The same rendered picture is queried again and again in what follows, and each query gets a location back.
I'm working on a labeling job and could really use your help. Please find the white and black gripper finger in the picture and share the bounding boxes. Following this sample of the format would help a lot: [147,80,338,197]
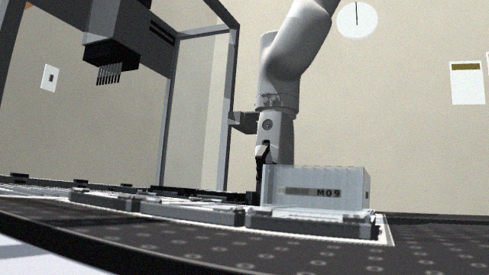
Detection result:
[255,140,276,204]

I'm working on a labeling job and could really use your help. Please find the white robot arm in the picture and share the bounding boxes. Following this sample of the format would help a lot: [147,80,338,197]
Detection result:
[227,0,341,134]

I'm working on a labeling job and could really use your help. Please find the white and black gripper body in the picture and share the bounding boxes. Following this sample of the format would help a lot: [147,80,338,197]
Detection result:
[255,109,296,165]

